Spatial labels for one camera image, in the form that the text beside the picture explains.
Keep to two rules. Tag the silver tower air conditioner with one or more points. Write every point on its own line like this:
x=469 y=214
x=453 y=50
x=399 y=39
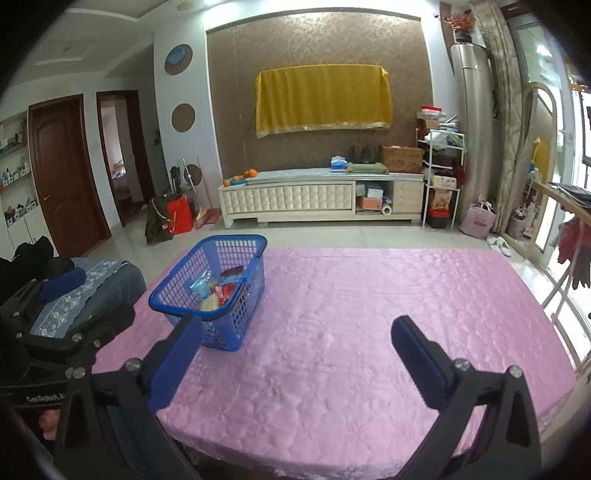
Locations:
x=471 y=124

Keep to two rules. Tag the yellow cloth cover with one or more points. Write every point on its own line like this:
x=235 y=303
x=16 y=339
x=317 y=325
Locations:
x=323 y=99

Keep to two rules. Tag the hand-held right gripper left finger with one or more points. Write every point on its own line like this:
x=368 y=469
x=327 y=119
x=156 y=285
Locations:
x=178 y=360

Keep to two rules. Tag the blue tissue box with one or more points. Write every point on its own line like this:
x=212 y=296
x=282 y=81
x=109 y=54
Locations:
x=339 y=164

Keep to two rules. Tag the person's left hand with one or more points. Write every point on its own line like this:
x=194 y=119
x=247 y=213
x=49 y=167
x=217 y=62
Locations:
x=48 y=423

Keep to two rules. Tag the black bag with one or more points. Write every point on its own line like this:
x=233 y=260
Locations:
x=157 y=221

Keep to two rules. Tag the light blue snack packet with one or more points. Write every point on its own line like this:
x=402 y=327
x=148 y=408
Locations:
x=202 y=286

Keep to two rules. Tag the green folded cloth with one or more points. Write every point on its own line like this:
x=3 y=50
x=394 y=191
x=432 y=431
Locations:
x=367 y=168

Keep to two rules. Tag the white television cabinet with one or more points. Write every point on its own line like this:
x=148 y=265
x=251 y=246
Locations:
x=286 y=196

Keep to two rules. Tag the white slipper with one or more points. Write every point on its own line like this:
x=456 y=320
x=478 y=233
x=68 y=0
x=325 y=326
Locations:
x=492 y=240
x=504 y=249

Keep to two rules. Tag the red hanging clothes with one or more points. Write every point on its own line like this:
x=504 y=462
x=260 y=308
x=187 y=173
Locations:
x=575 y=240

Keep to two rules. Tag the red and black box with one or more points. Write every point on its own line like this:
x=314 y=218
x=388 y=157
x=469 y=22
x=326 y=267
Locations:
x=439 y=218

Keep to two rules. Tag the pink tote bag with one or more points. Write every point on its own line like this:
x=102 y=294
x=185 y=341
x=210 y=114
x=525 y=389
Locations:
x=478 y=222

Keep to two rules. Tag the blue plastic basket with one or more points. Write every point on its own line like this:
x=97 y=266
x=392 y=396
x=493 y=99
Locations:
x=244 y=295

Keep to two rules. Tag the white metal storage rack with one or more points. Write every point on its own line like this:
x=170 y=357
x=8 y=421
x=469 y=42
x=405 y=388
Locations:
x=442 y=182

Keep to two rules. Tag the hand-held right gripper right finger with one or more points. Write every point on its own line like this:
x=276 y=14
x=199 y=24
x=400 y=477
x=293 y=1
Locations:
x=418 y=364

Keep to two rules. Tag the wooden drying rack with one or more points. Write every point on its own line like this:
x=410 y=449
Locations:
x=568 y=201

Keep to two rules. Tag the vase with red flowers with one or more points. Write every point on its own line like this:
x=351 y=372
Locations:
x=461 y=21

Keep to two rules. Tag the yellow hanging cloth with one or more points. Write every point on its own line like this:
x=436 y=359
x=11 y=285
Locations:
x=542 y=157

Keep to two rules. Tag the black clothing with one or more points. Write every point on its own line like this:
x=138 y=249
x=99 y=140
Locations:
x=32 y=258

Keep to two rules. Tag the pink quilted tablecloth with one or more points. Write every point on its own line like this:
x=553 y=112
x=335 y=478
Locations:
x=369 y=300

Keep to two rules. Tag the patterned beige curtain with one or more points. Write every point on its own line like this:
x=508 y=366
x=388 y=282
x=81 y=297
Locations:
x=503 y=120

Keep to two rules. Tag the cardboard box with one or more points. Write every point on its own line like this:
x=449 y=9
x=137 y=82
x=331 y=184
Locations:
x=401 y=158

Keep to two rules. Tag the brown wooden door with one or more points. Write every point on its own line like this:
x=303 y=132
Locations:
x=64 y=175

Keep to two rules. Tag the round wall niche blue plate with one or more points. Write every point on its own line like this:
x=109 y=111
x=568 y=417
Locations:
x=178 y=59

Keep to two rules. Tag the large red snack packet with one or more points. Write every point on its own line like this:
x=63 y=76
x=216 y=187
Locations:
x=226 y=291

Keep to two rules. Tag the broom with pink dustpan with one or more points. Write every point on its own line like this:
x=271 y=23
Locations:
x=207 y=216

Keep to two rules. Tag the pile of oranges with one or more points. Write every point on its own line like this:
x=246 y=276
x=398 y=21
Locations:
x=251 y=173

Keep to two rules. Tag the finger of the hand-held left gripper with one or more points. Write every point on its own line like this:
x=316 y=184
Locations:
x=62 y=282
x=117 y=316

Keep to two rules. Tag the red bag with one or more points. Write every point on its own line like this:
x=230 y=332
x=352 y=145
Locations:
x=180 y=214

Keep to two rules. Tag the wall shelf with small items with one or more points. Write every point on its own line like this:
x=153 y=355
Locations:
x=14 y=175

